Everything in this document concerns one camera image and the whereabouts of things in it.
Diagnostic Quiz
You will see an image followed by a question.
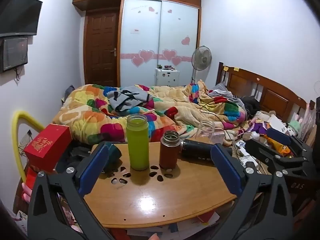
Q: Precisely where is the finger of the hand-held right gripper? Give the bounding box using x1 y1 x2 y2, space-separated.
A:
266 127 314 157
244 138 313 178

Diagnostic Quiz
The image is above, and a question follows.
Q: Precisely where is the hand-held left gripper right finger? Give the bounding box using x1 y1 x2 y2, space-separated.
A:
210 144 294 240

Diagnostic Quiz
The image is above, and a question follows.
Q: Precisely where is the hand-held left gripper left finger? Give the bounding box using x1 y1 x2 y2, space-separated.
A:
27 141 118 240

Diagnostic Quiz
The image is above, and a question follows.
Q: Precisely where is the dark green cup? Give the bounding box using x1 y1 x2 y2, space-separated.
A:
102 141 122 173

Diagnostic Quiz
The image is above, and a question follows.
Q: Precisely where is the brown thermos cup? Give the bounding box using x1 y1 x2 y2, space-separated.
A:
159 130 181 170

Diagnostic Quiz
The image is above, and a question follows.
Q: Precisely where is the orange snack packet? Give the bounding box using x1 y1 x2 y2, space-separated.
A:
264 135 293 157

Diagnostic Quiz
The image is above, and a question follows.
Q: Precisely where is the plush bunny with green hat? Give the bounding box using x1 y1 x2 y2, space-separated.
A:
286 115 303 138

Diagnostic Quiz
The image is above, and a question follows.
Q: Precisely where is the white power strip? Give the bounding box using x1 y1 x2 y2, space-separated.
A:
235 146 260 168

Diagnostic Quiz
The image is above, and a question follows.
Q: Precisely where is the purple dressed doll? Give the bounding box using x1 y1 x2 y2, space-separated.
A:
247 111 272 135

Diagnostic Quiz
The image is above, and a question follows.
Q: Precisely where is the black thermos bottle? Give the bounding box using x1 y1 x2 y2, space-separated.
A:
180 140 217 160

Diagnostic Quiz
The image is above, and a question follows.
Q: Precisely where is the clear glass jar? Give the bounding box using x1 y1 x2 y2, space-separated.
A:
194 120 217 145

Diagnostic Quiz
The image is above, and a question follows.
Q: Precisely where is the wooden bed headboard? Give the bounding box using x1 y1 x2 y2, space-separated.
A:
215 62 316 143

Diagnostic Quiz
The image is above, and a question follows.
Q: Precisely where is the red gift box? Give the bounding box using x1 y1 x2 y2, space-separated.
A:
24 123 73 172

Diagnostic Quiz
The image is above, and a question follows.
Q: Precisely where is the green bottle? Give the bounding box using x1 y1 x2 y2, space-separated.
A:
126 114 150 171

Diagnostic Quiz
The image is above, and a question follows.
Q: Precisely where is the flat red packet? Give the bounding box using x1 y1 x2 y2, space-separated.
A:
25 166 40 190

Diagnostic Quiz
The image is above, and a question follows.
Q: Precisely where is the grey silky cloth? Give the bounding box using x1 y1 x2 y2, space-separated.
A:
209 82 240 103

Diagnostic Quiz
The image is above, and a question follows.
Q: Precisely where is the yellow foam tube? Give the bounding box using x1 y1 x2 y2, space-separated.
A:
12 110 46 183

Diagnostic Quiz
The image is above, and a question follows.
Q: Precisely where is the grey garment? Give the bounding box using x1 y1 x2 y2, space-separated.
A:
106 85 155 113

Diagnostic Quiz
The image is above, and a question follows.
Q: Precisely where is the colourful patchwork blanket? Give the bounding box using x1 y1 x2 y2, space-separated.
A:
52 79 248 146

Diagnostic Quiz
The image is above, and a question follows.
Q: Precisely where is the standing electric fan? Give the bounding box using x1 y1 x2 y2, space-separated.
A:
190 45 212 83

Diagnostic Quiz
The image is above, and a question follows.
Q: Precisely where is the white bedside cabinet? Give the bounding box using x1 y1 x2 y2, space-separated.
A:
155 65 180 87

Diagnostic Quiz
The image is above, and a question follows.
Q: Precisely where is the brown wooden door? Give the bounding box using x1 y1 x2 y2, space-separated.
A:
83 10 120 87

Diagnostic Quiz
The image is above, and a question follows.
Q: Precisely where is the wooden wardrobe with heart stickers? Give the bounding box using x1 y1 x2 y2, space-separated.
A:
72 0 202 88

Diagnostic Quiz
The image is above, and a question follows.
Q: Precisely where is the black cable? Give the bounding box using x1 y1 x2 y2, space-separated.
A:
197 91 240 130

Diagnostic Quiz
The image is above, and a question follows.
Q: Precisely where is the white wall socket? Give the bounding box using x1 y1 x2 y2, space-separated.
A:
19 129 33 153

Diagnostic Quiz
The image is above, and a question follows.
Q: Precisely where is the black wall cabinet box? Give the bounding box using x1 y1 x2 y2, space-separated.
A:
0 37 28 73

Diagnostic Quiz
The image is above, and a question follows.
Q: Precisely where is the black wall television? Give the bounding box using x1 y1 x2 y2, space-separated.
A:
0 0 43 37

